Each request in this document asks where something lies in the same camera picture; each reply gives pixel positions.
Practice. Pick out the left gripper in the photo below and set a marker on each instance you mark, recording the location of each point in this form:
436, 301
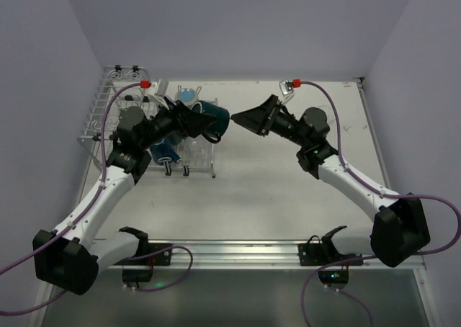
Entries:
180, 114

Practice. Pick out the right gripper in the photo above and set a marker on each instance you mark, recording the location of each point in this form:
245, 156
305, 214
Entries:
270, 114

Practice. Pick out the blue mug white interior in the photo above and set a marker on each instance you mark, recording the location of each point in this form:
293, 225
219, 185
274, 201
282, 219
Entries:
163, 151

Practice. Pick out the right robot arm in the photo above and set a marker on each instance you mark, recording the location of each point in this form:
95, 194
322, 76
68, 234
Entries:
399, 228

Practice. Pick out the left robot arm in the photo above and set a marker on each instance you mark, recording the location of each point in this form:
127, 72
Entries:
68, 256

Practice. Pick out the light blue patterned mug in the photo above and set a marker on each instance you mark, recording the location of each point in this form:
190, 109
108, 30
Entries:
187, 96

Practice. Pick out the left black controller box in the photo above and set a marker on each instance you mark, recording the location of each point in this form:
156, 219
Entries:
132, 277

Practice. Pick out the black controller box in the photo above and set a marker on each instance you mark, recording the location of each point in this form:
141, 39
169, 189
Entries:
334, 277
132, 277

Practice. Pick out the right black controller box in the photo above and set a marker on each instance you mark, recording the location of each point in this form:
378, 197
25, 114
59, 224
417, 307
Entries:
334, 277

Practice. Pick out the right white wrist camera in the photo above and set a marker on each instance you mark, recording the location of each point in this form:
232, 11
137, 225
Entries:
287, 90

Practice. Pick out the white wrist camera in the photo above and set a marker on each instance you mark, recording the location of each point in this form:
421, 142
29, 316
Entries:
157, 92
287, 90

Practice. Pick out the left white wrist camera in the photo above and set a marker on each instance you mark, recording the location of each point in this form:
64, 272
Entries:
157, 92

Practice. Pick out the metal wire dish rack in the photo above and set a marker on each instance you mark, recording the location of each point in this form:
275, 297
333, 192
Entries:
116, 129

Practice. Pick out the aluminium mounting rail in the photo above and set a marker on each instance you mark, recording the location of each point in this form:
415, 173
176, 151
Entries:
258, 255

